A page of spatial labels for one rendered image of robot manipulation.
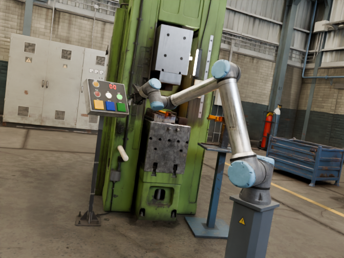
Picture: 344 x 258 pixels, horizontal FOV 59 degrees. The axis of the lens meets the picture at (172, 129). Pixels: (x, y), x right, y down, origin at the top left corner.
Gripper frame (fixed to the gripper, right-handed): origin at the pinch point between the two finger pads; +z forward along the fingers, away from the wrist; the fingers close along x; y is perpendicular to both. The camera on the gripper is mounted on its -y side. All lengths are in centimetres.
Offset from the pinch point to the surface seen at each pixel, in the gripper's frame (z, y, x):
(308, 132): 267, -109, 916
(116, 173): 58, 45, 15
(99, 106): 10.3, 2.8, -20.6
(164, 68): -7.6, -32.4, 37.3
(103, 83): 11.4, -19.0, -14.2
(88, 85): 11.3, -15.0, -27.0
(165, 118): 10.7, 7.2, 44.5
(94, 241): 40, 100, -22
